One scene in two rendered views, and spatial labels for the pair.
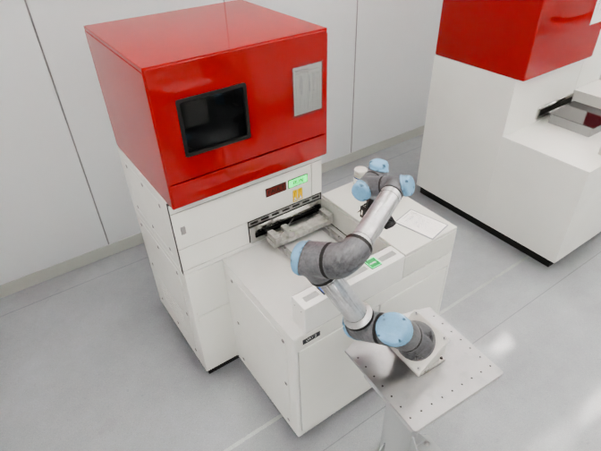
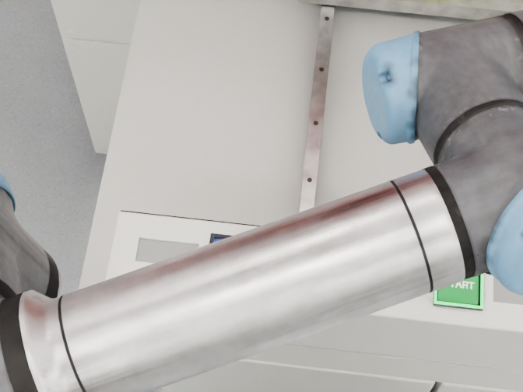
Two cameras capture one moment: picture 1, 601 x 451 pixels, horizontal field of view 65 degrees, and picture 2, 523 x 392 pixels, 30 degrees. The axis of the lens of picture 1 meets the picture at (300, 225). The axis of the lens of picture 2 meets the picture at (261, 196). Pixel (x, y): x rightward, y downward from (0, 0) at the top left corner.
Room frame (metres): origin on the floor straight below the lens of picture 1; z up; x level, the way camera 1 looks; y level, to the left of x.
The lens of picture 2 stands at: (1.10, -0.39, 2.00)
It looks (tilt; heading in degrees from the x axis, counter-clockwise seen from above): 64 degrees down; 39
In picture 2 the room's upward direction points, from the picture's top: 1 degrees clockwise
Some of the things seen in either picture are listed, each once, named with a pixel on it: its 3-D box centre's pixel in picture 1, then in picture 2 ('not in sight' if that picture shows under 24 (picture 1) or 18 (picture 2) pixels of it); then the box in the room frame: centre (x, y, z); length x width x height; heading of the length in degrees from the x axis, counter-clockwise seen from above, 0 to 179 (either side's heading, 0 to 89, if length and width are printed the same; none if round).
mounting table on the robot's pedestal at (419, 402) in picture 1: (416, 367); not in sight; (1.16, -0.44, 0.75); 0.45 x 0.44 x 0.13; 30
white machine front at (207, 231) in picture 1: (253, 210); not in sight; (1.90, 0.23, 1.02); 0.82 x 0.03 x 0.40; 124
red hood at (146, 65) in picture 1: (211, 93); not in sight; (2.16, 0.40, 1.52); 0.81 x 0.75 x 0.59; 124
